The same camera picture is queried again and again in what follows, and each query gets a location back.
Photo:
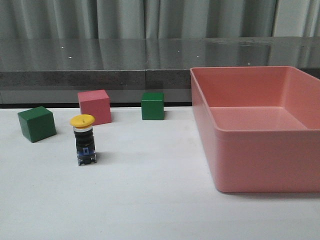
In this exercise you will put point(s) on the green cube block right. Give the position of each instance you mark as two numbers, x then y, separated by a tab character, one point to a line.
152	106

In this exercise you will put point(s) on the yellow push button switch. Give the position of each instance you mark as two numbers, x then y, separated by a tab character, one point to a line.
84	138

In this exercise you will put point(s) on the green cube block left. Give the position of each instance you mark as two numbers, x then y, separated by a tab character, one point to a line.
37	124

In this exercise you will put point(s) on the green cube block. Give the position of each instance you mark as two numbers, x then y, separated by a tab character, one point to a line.
37	124
152	106

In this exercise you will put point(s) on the pink plastic bin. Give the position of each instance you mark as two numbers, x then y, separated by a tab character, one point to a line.
259	127

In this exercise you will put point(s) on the grey curtain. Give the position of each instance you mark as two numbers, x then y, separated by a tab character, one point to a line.
158	19

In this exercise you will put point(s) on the pink cube block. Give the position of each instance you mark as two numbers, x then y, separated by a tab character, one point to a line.
97	104

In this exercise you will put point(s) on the grey stone ledge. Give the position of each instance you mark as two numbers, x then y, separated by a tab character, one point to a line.
51	72

